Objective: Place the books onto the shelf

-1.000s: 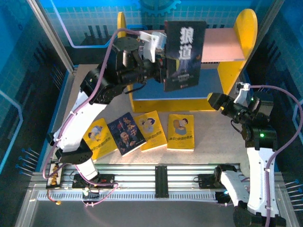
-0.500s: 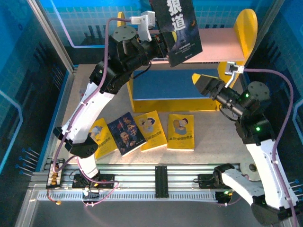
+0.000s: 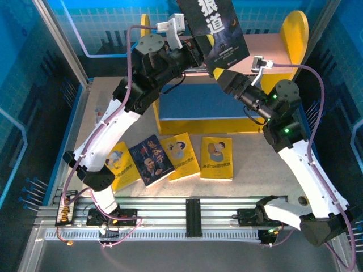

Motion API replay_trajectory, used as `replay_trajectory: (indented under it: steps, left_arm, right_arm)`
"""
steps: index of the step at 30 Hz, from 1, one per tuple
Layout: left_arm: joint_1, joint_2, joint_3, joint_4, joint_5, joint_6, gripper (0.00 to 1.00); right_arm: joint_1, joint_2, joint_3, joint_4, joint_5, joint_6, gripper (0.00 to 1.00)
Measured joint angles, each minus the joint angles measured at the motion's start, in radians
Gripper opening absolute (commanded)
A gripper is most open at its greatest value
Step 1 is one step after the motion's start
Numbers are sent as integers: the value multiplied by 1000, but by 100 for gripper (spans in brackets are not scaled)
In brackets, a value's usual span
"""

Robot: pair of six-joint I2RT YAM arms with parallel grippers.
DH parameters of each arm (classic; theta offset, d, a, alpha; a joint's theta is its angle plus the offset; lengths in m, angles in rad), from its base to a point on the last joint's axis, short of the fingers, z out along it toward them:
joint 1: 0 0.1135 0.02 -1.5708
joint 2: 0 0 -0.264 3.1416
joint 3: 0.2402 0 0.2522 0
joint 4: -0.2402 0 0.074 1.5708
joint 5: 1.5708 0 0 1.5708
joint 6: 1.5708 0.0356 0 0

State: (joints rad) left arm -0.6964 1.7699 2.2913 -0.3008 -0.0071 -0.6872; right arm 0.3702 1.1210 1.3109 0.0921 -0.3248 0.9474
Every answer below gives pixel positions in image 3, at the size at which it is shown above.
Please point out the black wolf cover book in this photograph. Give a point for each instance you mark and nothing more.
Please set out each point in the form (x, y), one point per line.
(224, 28)

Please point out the yellow book backpack figure print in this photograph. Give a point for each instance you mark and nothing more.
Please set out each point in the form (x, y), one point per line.
(215, 170)

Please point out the yellow book boy witch print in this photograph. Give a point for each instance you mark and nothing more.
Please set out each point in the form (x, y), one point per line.
(181, 167)

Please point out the dark blue portrait cover book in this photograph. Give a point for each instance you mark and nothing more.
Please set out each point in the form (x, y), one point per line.
(153, 161)

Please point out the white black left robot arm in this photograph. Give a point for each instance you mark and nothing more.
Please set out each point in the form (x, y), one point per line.
(107, 133)

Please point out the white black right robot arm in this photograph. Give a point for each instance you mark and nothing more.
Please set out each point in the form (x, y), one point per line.
(312, 175)

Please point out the yellow bookshelf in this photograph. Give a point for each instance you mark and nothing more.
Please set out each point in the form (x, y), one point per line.
(204, 102)

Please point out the blue table side strip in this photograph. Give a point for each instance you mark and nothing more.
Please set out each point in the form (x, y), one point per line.
(72, 122)

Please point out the white tape roll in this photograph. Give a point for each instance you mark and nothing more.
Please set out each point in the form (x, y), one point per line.
(292, 198)

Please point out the small black controller box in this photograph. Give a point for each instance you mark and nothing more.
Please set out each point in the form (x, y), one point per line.
(268, 238)
(109, 233)

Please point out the small brass connector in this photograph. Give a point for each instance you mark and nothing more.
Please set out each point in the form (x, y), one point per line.
(69, 242)

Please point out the aluminium enclosure post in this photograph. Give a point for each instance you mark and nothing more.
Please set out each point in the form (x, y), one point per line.
(62, 45)
(323, 20)

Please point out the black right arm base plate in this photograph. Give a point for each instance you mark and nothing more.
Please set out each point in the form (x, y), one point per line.
(246, 216)

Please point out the black rail bracket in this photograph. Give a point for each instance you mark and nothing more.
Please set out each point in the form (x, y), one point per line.
(193, 218)

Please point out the aluminium rail frame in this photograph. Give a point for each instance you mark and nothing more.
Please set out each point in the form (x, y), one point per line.
(158, 209)

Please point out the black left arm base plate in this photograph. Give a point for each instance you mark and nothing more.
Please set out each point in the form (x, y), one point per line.
(127, 216)

